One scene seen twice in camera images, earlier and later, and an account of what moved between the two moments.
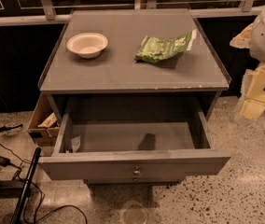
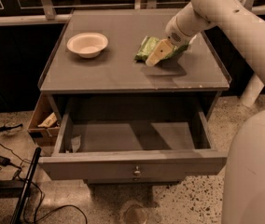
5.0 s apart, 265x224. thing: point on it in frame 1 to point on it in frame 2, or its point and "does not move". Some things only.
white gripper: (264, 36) to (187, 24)
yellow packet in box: (49, 121) does not move
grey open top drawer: (131, 138) does not move
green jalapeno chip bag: (153, 49) does not move
